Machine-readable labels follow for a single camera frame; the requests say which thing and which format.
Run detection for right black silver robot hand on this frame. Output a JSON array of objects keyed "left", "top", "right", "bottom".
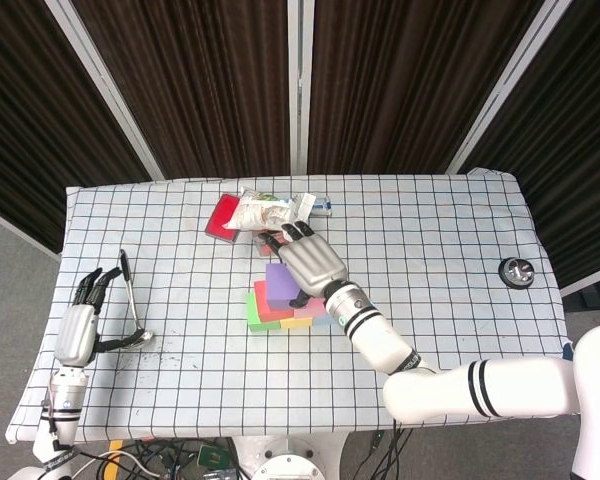
[{"left": 257, "top": 220, "right": 350, "bottom": 309}]

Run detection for purple foam cube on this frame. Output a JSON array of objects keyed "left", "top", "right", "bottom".
[{"left": 264, "top": 262, "right": 301, "bottom": 307}]

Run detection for pink foam cube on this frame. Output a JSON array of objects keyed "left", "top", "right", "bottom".
[{"left": 292, "top": 294, "right": 329, "bottom": 320}]

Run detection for red ink pad case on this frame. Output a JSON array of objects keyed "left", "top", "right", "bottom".
[{"left": 204, "top": 193, "right": 244, "bottom": 244}]

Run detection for metal ladle black handle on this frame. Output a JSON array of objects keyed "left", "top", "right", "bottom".
[{"left": 119, "top": 248, "right": 156, "bottom": 350}]

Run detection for green circuit board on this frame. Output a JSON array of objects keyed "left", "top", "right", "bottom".
[{"left": 198, "top": 444, "right": 229, "bottom": 469}]

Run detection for small metal bowl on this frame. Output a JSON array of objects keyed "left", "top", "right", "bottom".
[{"left": 498, "top": 256, "right": 536, "bottom": 290}]

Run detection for dark brown partition panel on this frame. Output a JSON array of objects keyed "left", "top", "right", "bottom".
[
  {"left": 447, "top": 0, "right": 600, "bottom": 296},
  {"left": 0, "top": 0, "right": 166, "bottom": 254},
  {"left": 299, "top": 0, "right": 576, "bottom": 176},
  {"left": 44, "top": 0, "right": 301, "bottom": 181}
]

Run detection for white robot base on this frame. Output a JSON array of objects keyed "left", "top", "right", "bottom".
[{"left": 232, "top": 432, "right": 351, "bottom": 480}]

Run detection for clear box red pieces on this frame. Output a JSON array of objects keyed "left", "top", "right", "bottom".
[{"left": 251, "top": 227, "right": 286, "bottom": 257}]

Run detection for white floor cable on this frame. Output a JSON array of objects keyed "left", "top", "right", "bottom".
[{"left": 69, "top": 449, "right": 161, "bottom": 480}]

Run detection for red foam cube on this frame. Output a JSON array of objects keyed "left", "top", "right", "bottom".
[{"left": 253, "top": 279, "right": 296, "bottom": 323}]

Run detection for green foam cube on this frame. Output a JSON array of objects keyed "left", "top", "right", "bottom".
[{"left": 245, "top": 292, "right": 282, "bottom": 333}]

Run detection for crumpled white snack bag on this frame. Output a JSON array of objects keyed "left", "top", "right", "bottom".
[{"left": 222, "top": 186, "right": 317, "bottom": 234}]

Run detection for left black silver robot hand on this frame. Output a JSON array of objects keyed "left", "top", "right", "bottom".
[{"left": 53, "top": 266, "right": 144, "bottom": 369}]

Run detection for black floor cable tangle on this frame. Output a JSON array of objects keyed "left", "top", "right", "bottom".
[{"left": 74, "top": 433, "right": 241, "bottom": 480}]

